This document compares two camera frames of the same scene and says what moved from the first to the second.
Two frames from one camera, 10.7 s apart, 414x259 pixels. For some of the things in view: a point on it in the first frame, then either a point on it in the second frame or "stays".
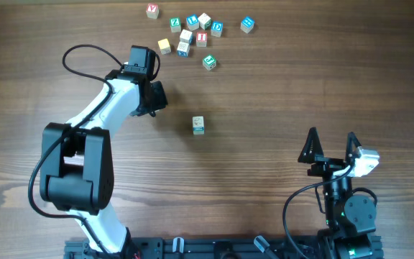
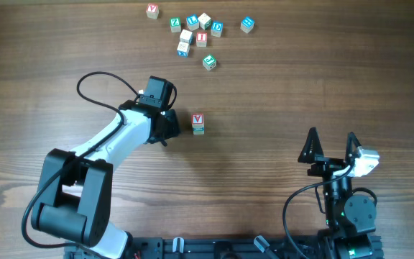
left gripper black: [162, 101] -> [172, 116]
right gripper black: [326, 166] stays
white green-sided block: [205, 21] stays
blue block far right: [247, 24] stays
